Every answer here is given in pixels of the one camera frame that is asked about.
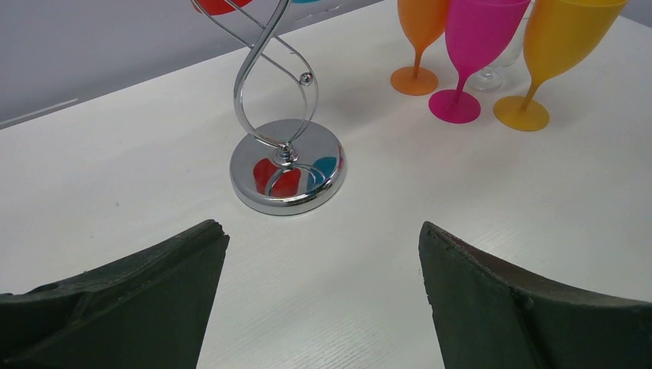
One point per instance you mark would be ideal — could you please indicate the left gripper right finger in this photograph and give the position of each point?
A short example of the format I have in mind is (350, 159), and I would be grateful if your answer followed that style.
(490, 313)

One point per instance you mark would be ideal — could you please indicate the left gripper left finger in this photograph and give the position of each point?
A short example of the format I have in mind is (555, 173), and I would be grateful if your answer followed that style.
(149, 309)

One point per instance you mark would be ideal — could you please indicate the clear patterned wine glass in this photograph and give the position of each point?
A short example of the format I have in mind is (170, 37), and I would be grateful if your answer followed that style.
(490, 78)

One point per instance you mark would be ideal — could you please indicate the magenta wine glass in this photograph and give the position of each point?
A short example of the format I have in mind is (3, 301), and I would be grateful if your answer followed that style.
(476, 33)

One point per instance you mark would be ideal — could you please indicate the yellow wine glass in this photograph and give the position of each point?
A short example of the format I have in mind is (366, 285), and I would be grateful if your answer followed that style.
(559, 35)

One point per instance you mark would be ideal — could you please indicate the orange wine glass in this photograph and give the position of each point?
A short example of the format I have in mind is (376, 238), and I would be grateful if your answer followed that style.
(422, 22)

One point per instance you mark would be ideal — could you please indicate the chrome wine glass rack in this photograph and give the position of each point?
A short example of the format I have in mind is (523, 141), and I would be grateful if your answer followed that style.
(289, 166)

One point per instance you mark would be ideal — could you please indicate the red wine glass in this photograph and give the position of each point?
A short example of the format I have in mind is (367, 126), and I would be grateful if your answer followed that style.
(220, 7)

